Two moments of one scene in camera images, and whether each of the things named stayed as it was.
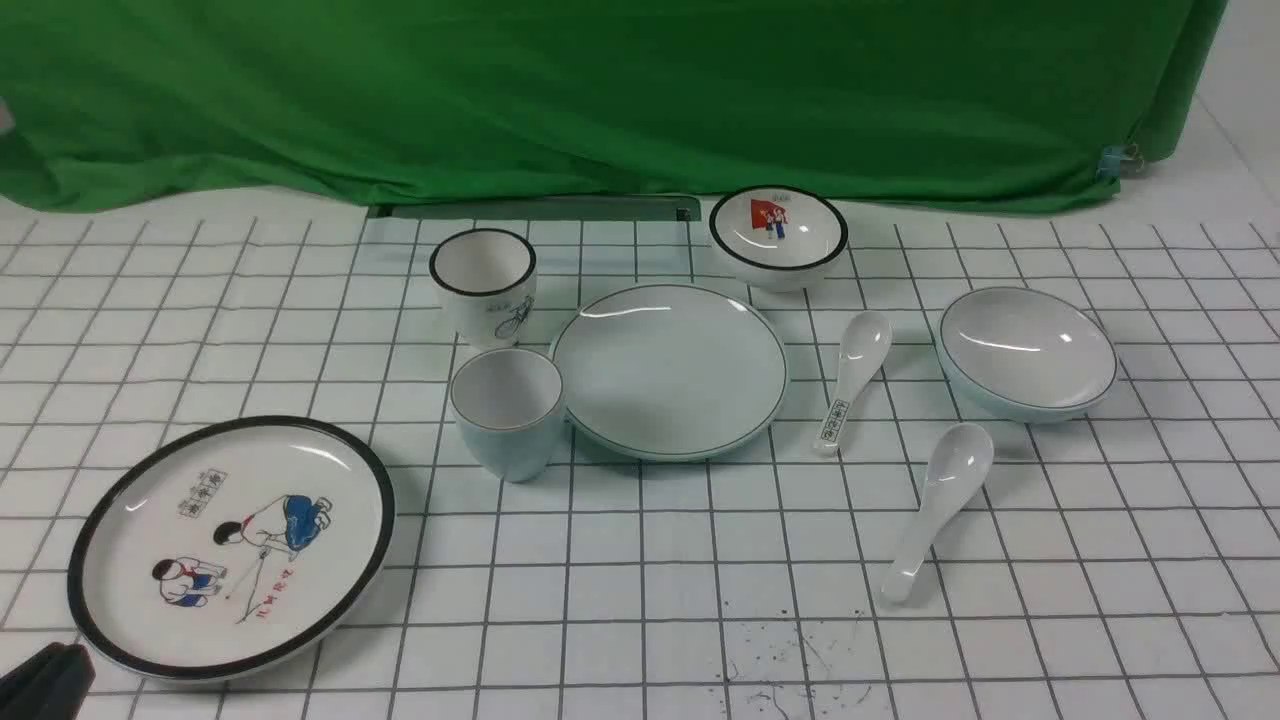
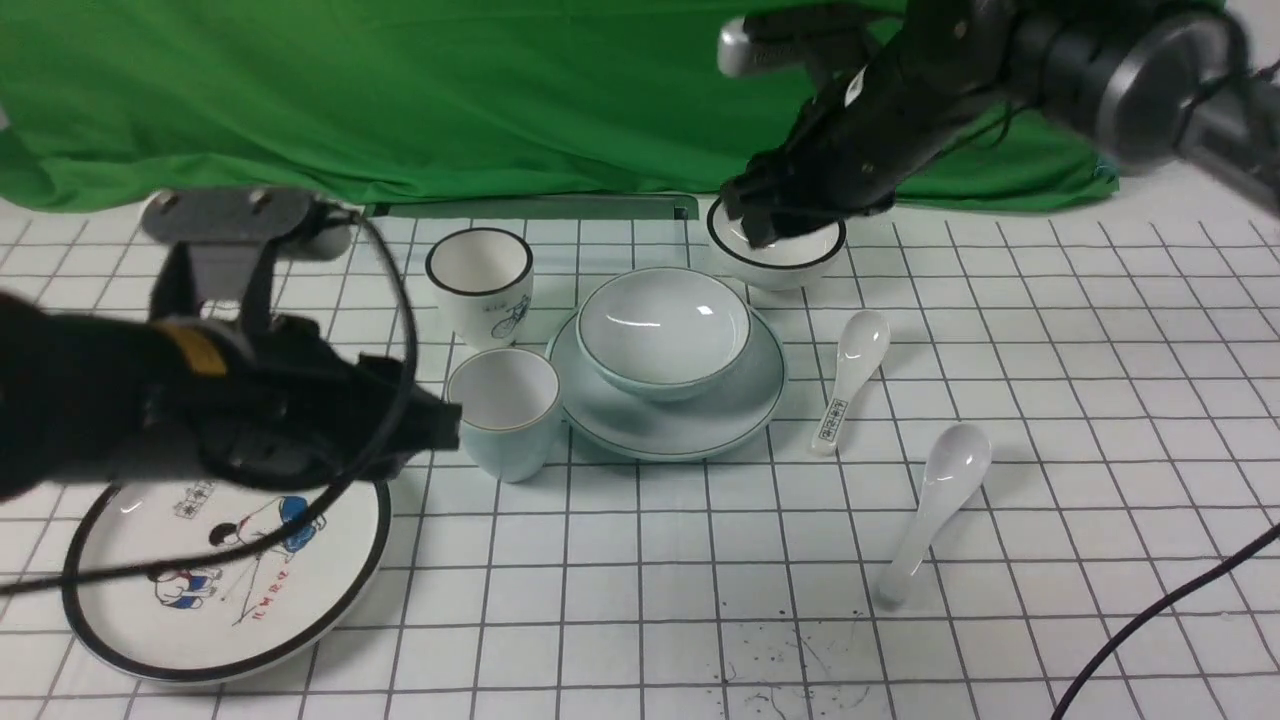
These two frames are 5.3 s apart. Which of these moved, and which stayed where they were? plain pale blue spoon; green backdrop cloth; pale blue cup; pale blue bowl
Moved: pale blue bowl
Stayed: green backdrop cloth; plain pale blue spoon; pale blue cup
